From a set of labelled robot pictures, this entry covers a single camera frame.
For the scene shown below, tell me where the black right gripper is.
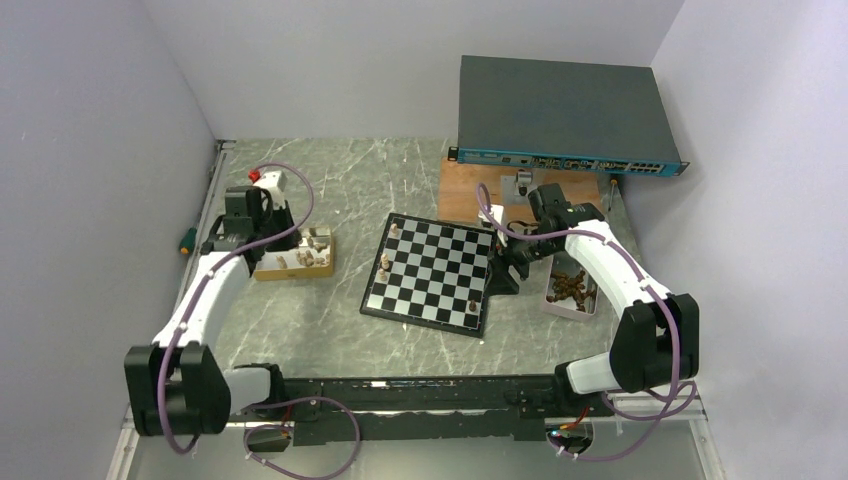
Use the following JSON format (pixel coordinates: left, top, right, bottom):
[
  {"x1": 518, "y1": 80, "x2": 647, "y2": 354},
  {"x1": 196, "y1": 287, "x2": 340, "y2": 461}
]
[{"x1": 484, "y1": 224, "x2": 561, "y2": 297}]

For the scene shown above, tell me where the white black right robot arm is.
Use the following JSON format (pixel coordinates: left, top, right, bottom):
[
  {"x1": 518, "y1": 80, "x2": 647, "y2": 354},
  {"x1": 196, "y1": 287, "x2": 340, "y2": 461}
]
[{"x1": 475, "y1": 184, "x2": 699, "y2": 415}]

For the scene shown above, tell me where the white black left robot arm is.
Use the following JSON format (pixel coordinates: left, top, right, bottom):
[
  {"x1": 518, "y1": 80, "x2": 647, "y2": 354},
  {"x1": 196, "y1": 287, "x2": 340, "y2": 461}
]
[{"x1": 124, "y1": 184, "x2": 300, "y2": 440}]

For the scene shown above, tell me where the wooden board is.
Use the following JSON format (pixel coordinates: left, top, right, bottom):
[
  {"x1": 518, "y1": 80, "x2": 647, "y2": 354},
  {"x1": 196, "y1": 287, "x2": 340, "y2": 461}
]
[{"x1": 437, "y1": 159, "x2": 604, "y2": 224}]

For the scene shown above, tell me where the gold metal tin tray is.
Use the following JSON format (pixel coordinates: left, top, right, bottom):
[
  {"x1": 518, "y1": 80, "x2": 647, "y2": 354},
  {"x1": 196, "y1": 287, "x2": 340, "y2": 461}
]
[{"x1": 253, "y1": 225, "x2": 335, "y2": 281}]

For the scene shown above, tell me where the black and white chessboard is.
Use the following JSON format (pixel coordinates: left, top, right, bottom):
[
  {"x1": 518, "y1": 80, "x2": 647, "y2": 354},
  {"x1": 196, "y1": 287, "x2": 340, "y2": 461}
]
[{"x1": 359, "y1": 212, "x2": 495, "y2": 338}]

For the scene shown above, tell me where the pink plastic tray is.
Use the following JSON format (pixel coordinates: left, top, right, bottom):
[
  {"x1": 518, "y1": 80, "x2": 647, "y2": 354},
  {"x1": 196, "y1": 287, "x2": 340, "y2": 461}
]
[{"x1": 541, "y1": 253, "x2": 599, "y2": 321}]

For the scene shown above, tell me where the green orange screwdriver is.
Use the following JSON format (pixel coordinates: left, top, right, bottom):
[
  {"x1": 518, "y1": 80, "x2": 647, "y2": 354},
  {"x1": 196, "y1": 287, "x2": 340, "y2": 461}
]
[{"x1": 178, "y1": 227, "x2": 197, "y2": 255}]

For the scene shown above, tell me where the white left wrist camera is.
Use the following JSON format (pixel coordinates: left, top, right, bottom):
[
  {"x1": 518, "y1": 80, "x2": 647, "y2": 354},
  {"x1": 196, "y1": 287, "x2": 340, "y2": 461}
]
[{"x1": 248, "y1": 169, "x2": 287, "y2": 204}]

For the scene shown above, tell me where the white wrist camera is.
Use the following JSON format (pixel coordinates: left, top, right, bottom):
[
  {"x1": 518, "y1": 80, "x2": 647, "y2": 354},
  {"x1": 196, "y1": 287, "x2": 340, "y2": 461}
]
[
  {"x1": 248, "y1": 169, "x2": 287, "y2": 204},
  {"x1": 480, "y1": 204, "x2": 506, "y2": 230}
]

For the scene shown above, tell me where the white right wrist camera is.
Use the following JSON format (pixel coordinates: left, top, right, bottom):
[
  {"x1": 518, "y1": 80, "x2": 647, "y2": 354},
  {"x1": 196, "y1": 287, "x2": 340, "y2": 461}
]
[{"x1": 480, "y1": 204, "x2": 506, "y2": 230}]

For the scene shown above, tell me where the metal bracket with knob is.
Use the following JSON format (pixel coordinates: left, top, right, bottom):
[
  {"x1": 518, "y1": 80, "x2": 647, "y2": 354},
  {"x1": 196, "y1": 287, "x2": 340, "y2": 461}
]
[{"x1": 500, "y1": 169, "x2": 537, "y2": 204}]

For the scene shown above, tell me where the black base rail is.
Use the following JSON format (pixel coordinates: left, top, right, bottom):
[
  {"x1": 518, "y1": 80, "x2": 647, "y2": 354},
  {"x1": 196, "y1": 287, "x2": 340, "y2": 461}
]
[{"x1": 221, "y1": 374, "x2": 617, "y2": 446}]

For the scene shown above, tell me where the blue grey network switch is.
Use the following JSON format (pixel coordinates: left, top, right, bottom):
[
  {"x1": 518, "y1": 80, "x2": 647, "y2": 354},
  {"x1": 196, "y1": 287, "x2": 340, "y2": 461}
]
[{"x1": 448, "y1": 55, "x2": 688, "y2": 177}]

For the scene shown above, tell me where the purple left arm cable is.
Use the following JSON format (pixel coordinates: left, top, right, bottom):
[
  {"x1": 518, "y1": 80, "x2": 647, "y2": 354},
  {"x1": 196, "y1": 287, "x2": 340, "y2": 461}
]
[{"x1": 156, "y1": 162, "x2": 362, "y2": 480}]

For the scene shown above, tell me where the aluminium frame rail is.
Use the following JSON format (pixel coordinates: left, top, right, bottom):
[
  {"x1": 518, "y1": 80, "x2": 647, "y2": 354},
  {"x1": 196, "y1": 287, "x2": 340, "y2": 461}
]
[{"x1": 104, "y1": 139, "x2": 237, "y2": 479}]

